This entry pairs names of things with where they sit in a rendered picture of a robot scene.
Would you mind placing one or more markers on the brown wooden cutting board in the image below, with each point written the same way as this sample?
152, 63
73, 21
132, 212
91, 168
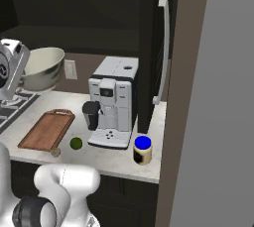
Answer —
46, 130

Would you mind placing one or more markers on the tall grey panel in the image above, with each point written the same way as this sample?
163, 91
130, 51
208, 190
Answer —
221, 105

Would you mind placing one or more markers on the pale garlic bulb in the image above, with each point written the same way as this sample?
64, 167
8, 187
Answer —
55, 152

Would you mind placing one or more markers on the blue-lidded condiment jar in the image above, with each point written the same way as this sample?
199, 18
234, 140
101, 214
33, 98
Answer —
143, 151

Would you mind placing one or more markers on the white wall socket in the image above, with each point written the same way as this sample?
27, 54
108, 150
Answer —
70, 69

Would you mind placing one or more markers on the green lime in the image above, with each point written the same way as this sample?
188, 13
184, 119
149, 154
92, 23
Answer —
76, 143

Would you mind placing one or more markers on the dark base cabinet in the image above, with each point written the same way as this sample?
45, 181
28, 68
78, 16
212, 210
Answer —
132, 201

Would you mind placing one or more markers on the white and black coffee machine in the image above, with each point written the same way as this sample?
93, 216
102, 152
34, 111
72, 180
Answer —
115, 98

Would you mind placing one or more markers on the large cream bowl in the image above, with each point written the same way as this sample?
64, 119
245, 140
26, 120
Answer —
44, 69

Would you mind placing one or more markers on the dark cabinet door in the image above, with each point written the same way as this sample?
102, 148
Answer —
147, 56

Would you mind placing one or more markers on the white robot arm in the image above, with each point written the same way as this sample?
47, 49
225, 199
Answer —
64, 184

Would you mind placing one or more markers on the black hob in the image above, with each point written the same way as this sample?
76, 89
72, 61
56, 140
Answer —
15, 112

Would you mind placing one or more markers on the dark wall cabinet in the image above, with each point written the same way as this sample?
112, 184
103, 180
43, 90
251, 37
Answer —
72, 9

